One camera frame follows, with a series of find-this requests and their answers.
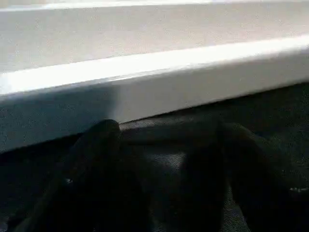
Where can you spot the white plastic table top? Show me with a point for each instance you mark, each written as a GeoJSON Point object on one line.
{"type": "Point", "coordinates": [144, 48]}

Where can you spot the black mat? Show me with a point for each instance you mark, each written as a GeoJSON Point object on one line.
{"type": "Point", "coordinates": [157, 164]}

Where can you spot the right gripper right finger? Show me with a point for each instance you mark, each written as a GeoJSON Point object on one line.
{"type": "Point", "coordinates": [265, 188]}

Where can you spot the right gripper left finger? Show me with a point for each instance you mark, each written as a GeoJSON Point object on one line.
{"type": "Point", "coordinates": [96, 181]}

